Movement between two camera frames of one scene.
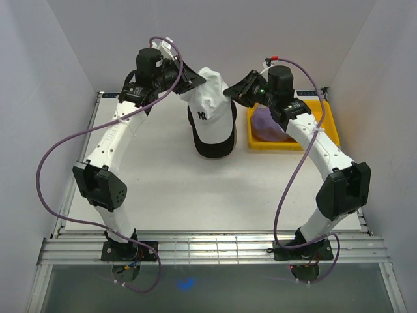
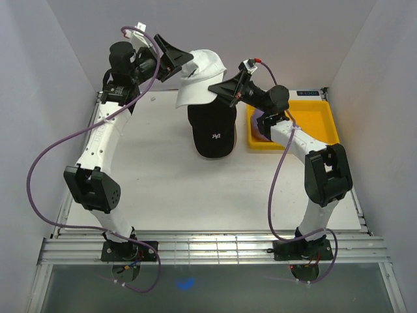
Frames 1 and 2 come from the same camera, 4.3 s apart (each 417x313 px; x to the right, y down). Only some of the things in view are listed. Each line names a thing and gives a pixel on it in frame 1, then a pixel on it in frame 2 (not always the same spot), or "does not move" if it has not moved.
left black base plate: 128,252 does not move
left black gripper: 191,79 to 174,56
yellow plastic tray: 328,124 does not move
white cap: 210,109 to 206,69
